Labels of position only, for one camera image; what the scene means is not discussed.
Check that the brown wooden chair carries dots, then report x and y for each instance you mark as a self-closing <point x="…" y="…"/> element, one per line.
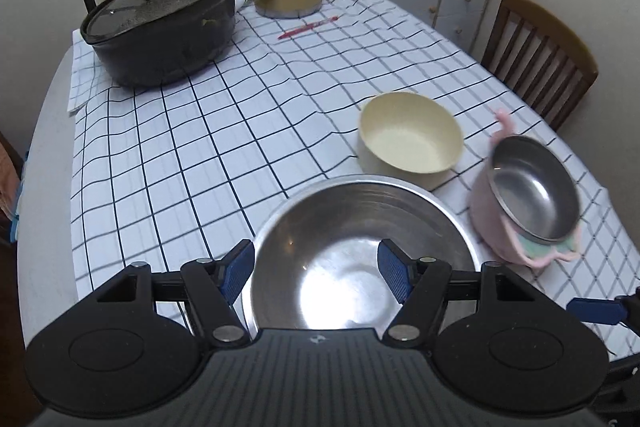
<point x="540" y="52"/>

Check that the white checked tablecloth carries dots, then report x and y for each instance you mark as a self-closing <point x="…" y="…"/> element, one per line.
<point x="200" y="132"/>

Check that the white cabinet with wooden top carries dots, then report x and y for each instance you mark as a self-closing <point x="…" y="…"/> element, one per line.
<point x="450" y="2"/>

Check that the wooden chair with towel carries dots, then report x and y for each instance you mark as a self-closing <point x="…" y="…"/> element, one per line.
<point x="7" y="217"/>

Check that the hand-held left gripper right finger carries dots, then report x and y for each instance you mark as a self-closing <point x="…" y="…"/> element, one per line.
<point x="395" y="272"/>

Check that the black pot with glass lid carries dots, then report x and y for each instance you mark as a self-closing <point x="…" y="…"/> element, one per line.
<point x="160" y="32"/>

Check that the cream bowl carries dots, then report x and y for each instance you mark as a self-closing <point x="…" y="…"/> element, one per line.
<point x="405" y="142"/>

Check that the pink towel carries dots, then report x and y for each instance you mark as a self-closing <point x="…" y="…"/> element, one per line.
<point x="6" y="177"/>

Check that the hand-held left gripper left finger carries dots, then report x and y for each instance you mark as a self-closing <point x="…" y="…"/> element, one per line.
<point x="239" y="272"/>

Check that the red pen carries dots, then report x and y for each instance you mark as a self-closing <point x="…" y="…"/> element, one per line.
<point x="307" y="27"/>

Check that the pink steel-lined bowl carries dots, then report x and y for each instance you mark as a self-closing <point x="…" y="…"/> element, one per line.
<point x="530" y="187"/>

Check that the large steel bowl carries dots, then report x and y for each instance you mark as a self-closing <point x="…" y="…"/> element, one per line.
<point x="320" y="237"/>

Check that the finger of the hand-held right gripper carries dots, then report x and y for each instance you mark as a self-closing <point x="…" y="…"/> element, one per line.
<point x="595" y="310"/>

